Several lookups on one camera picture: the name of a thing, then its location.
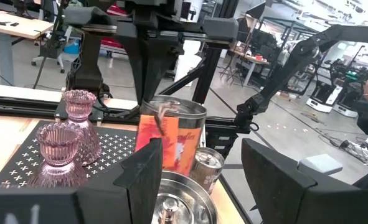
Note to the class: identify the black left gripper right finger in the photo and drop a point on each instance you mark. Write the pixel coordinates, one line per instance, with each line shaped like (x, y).
(271, 180)

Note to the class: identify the blue bin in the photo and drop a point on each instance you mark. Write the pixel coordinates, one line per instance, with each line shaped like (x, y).
(72, 48)

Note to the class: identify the silver tin candle with tag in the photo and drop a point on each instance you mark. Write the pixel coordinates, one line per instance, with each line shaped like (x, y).
(183, 143)

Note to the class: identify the small patterned silver tin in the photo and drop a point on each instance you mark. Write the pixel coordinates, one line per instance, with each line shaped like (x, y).
(207, 169)

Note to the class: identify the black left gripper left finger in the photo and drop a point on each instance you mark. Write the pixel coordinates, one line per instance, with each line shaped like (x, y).
(143, 180)

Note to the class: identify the black frame post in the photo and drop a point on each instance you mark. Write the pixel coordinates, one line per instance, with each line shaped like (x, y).
(207, 77)

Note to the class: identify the red box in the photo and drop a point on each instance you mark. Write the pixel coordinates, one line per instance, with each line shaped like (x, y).
(110, 43)

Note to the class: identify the black office chair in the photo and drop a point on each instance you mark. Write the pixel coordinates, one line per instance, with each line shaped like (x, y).
(51, 49)

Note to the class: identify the wooden desk with grey leg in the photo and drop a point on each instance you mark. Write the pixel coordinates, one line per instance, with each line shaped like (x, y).
(15, 29)

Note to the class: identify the black perforated metal shelf riser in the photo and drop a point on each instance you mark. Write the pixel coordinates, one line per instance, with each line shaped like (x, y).
(115, 146)

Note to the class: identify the black aluminium frame rail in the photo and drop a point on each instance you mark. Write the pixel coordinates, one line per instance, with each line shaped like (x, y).
(21, 105)

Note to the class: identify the pink ribbed glass candle holder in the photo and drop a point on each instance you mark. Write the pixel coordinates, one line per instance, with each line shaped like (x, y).
(79, 105)
(59, 146)

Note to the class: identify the black diagonal frame brace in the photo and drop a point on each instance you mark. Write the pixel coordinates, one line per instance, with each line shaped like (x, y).
(183, 81)

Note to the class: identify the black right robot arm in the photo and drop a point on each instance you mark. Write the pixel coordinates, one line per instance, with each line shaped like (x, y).
(88, 68)

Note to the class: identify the cluttered background table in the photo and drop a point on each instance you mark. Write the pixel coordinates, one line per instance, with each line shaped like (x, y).
(252, 58)

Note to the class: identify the shiny silver round dish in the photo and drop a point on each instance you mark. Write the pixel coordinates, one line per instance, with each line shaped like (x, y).
(196, 199)

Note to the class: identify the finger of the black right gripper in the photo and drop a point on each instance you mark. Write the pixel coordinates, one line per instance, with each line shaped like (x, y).
(162, 62)
(138, 62)

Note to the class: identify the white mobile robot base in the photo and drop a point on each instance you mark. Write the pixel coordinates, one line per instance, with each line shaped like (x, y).
(323, 99)
(345, 110)

